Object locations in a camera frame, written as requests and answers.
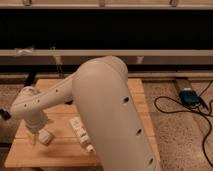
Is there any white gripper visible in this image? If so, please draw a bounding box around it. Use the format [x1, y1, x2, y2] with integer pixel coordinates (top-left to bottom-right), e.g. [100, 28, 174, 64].
[25, 119, 45, 145]

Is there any white sponge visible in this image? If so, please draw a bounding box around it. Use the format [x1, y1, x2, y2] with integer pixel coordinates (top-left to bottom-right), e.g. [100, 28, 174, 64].
[38, 129, 54, 145]

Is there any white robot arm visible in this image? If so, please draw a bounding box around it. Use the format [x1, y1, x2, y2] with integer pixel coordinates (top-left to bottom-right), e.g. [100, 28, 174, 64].
[10, 56, 161, 171]

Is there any black object on floor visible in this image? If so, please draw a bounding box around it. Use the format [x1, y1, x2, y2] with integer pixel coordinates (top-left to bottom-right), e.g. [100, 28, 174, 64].
[0, 109, 11, 120]

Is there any white tube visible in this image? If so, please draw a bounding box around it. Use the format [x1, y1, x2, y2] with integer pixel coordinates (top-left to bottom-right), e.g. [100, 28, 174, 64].
[69, 117, 95, 153]

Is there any black table leg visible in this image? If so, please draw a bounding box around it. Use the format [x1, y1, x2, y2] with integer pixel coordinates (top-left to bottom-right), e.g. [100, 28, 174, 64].
[24, 71, 37, 86]

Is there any blue power box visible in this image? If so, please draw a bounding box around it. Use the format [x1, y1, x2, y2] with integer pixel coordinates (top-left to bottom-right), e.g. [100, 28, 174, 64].
[179, 88, 199, 106]

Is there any black cable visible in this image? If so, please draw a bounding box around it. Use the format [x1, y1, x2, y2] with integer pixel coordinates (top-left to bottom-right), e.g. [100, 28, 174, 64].
[153, 79, 213, 168]

